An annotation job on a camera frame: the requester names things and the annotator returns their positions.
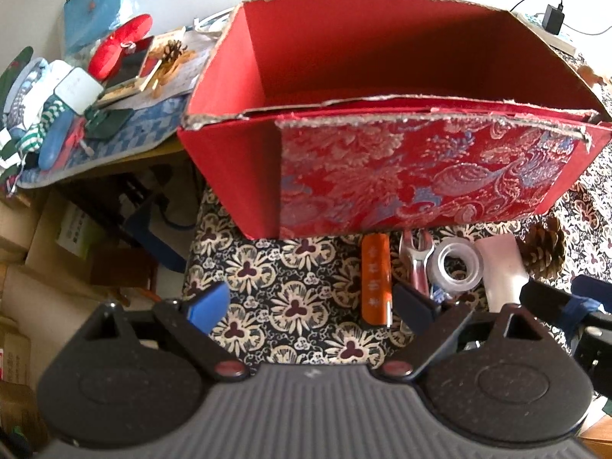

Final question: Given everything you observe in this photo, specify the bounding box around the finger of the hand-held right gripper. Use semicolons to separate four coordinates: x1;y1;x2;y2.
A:
571;275;612;304
520;280;598;333

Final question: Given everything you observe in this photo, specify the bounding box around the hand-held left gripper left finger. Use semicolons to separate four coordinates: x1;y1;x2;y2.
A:
86;281;250;384

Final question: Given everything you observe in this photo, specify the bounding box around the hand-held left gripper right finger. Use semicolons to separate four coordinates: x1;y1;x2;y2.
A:
380;282;543;384

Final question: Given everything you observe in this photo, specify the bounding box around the metal wrench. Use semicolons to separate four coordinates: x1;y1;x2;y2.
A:
400;230;435;297

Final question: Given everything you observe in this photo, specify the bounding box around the clear tape roll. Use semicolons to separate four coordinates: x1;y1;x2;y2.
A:
428;239;483;295

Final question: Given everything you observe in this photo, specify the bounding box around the orange rectangular case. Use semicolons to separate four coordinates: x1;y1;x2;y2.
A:
361;233;395;328

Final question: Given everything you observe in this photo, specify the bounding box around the large brown pine cone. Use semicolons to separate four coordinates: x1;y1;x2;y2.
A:
516;217;567;280

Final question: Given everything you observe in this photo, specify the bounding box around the white rectangular block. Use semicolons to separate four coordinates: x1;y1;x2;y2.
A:
473;235;529;319

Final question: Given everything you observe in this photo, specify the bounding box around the red brocade cardboard box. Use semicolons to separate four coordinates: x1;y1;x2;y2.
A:
178;0;612;241

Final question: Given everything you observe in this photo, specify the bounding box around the blue plastic stool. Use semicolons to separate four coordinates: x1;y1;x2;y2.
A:
124;196;187;273

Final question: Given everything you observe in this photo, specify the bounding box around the cardboard box with green label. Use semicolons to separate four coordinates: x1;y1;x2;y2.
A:
26;196;125;288

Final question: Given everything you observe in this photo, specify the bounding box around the yellow wooden side table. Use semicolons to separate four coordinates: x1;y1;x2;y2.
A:
48;148;192;192

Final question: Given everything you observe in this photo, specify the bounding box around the blue patterned cloth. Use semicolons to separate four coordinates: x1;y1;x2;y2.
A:
16;96;197;187

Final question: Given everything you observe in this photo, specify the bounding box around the dark green wallet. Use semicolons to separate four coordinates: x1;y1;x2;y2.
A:
86;107;132;139

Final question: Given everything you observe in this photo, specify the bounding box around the brown wooden figure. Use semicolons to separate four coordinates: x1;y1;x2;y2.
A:
576;64;605;89

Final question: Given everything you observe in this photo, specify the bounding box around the green white striped cloth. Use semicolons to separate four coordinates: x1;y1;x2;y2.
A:
0;48;63;187

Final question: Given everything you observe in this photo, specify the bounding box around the white power strip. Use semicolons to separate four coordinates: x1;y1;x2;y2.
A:
519;12;577;55

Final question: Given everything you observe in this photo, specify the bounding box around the white rectangular case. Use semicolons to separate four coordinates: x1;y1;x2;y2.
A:
54;68;103;116

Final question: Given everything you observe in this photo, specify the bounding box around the small brown pine cone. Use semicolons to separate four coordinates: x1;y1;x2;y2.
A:
160;41;188;65

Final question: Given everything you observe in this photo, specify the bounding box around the red oval case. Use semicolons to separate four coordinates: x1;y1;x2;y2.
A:
87;13;154;81

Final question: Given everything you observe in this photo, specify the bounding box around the black power adapter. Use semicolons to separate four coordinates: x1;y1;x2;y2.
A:
542;4;566;34

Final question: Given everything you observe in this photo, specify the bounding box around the blue fabric bag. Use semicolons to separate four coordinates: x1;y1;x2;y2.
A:
63;0;127;55

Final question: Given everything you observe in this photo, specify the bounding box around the coiled white cable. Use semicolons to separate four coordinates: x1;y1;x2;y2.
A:
194;7;237;34

